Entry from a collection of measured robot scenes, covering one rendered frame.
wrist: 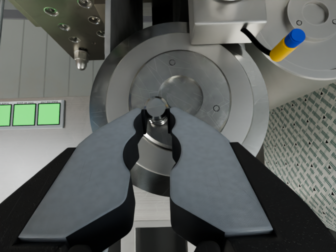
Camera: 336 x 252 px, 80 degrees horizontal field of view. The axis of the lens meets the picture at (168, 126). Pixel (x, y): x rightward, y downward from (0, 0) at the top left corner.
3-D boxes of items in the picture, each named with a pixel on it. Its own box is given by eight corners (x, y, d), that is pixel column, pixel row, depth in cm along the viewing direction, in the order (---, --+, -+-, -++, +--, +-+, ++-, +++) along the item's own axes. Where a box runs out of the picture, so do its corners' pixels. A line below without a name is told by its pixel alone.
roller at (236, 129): (252, 32, 16) (257, 179, 15) (201, 107, 42) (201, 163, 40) (109, 30, 16) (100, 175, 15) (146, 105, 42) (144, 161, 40)
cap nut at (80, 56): (85, 49, 50) (85, 66, 49) (91, 56, 53) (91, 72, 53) (71, 49, 50) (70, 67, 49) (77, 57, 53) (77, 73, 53)
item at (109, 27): (112, -120, 20) (110, 54, 18) (143, 26, 44) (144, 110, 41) (107, -120, 20) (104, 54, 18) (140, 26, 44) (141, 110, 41)
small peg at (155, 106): (163, 92, 12) (171, 115, 12) (164, 104, 14) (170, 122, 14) (140, 99, 12) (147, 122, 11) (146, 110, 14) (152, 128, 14)
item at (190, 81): (254, 100, 14) (177, 172, 14) (244, 107, 16) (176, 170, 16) (183, 29, 15) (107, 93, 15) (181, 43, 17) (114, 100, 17)
